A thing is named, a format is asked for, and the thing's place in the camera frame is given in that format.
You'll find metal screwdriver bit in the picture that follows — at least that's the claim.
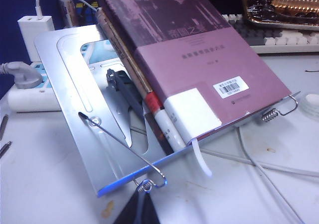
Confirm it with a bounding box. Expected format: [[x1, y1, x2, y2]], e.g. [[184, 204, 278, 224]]
[[0, 140, 12, 159], [0, 113, 8, 140]]

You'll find grey desk telephone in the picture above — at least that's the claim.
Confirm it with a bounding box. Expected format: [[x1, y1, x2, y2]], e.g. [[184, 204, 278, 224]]
[[33, 24, 302, 199]]

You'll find brown thin book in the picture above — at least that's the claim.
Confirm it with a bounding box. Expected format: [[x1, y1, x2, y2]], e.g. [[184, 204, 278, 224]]
[[96, 7, 186, 152]]

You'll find white grey keyboard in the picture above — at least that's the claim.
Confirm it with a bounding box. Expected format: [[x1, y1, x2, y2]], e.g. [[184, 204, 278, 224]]
[[221, 13, 319, 54]]

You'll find black hand tool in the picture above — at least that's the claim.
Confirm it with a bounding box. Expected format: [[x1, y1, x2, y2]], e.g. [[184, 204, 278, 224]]
[[106, 68, 145, 120]]

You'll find white ribbon bookmark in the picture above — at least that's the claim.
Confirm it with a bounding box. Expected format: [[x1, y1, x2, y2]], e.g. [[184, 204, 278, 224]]
[[191, 138, 214, 178]]

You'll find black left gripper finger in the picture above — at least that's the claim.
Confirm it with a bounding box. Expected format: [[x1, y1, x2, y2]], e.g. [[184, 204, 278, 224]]
[[126, 191, 161, 224]]

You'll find white blue power strip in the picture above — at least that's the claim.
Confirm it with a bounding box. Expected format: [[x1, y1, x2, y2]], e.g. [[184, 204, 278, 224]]
[[7, 59, 62, 113]]

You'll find golden snack tray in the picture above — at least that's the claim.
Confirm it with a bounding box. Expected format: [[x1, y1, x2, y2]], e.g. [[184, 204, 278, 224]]
[[241, 0, 319, 31]]

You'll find long white cable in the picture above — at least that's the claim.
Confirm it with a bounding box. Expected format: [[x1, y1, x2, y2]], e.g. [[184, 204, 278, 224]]
[[238, 128, 312, 224], [199, 148, 319, 178]]

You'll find white power adapter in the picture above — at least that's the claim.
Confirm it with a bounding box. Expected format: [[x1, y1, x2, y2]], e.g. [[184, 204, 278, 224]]
[[17, 16, 55, 63]]

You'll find pink hardcover book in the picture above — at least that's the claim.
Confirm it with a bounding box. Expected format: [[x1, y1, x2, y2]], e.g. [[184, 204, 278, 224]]
[[102, 0, 292, 146]]

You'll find metal wire page holder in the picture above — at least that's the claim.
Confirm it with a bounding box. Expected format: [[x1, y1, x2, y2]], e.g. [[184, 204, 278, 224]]
[[261, 94, 300, 123], [78, 111, 167, 192]]

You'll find grey power plug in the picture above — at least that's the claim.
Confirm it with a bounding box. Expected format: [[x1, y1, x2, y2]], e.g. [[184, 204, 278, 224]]
[[0, 61, 42, 90]]

